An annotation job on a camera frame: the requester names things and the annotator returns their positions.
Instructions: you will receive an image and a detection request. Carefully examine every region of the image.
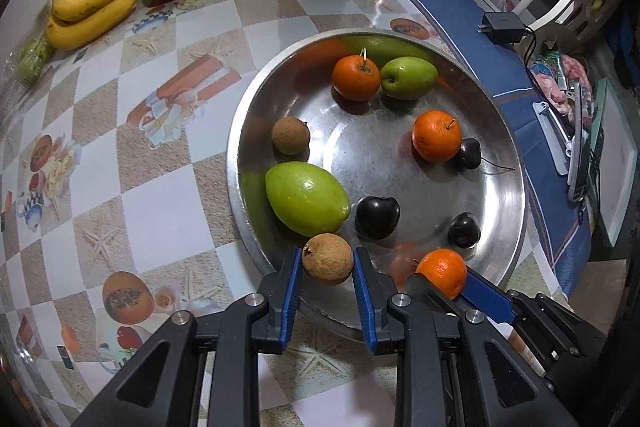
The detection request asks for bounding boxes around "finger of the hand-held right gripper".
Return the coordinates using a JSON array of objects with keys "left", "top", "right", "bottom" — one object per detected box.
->
[
  {"left": 460, "top": 271, "right": 561, "bottom": 333},
  {"left": 406, "top": 274, "right": 463, "bottom": 314}
]

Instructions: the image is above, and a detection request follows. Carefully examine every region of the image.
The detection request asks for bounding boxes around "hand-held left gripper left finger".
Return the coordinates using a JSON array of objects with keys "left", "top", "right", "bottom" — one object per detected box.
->
[{"left": 72, "top": 247, "right": 304, "bottom": 427}]

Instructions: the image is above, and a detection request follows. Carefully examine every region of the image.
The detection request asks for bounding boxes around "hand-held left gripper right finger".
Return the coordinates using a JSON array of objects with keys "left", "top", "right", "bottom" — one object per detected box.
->
[{"left": 352, "top": 247, "right": 581, "bottom": 427}]

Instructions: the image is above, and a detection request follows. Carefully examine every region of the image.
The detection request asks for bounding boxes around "orange tangerine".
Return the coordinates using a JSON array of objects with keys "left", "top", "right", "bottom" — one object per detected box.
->
[
  {"left": 414, "top": 249, "right": 469, "bottom": 300},
  {"left": 412, "top": 110, "right": 462, "bottom": 162},
  {"left": 332, "top": 48, "right": 382, "bottom": 102}
]

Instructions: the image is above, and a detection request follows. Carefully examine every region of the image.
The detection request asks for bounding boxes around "brown longan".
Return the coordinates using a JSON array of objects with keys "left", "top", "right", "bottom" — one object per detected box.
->
[
  {"left": 271, "top": 117, "right": 311, "bottom": 155},
  {"left": 301, "top": 233, "right": 355, "bottom": 286}
]

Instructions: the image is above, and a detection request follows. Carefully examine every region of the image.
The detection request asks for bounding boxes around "dark purple plum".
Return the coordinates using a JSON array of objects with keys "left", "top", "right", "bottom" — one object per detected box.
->
[{"left": 355, "top": 196, "right": 401, "bottom": 241}]

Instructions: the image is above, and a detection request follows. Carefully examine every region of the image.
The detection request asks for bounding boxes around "green jujube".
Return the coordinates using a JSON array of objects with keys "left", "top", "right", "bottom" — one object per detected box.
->
[
  {"left": 265, "top": 161, "right": 351, "bottom": 238},
  {"left": 380, "top": 57, "right": 439, "bottom": 101}
]

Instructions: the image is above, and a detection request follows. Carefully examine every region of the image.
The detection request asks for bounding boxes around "round steel plate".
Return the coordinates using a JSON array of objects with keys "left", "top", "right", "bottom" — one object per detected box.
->
[{"left": 226, "top": 28, "right": 530, "bottom": 333}]

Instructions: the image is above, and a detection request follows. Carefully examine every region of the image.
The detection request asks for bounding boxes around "small dark cherry with stem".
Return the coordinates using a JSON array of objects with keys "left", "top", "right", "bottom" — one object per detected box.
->
[{"left": 457, "top": 138, "right": 516, "bottom": 172}]

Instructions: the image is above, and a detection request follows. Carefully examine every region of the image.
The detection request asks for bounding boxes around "checkered printed tablecloth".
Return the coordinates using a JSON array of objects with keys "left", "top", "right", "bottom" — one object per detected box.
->
[{"left": 0, "top": 0, "right": 596, "bottom": 427}]

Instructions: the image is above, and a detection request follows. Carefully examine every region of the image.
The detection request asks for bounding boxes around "floral printed bag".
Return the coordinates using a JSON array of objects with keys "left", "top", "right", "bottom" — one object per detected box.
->
[{"left": 527, "top": 52, "right": 586, "bottom": 118}]

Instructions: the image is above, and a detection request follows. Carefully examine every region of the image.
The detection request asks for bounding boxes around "black power adapter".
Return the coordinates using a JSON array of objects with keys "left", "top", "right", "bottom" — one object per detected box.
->
[{"left": 478, "top": 12, "right": 526, "bottom": 44}]

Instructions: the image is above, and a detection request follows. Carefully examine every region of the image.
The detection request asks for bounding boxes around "small green fruit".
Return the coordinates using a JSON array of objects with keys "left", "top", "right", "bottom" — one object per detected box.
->
[{"left": 20, "top": 42, "right": 53, "bottom": 82}]

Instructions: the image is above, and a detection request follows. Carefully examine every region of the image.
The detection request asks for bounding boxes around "clear plastic bag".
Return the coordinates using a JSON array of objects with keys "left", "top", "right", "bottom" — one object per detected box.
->
[{"left": 0, "top": 32, "right": 56, "bottom": 108}]

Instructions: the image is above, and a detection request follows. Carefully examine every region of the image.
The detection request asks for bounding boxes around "black adapter cable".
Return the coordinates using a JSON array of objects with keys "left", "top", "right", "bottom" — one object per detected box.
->
[{"left": 522, "top": 27, "right": 541, "bottom": 58}]

